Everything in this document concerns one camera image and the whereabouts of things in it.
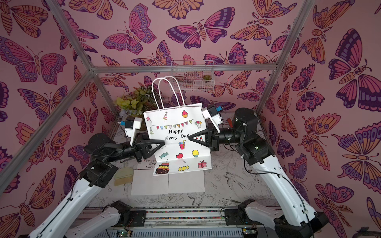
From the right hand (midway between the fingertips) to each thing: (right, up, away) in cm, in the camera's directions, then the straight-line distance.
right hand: (192, 137), depth 52 cm
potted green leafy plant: (-36, +18, +40) cm, 57 cm away
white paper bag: (0, -28, +32) cm, 43 cm away
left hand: (-10, -2, 0) cm, 10 cm away
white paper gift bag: (-28, -29, +33) cm, 52 cm away
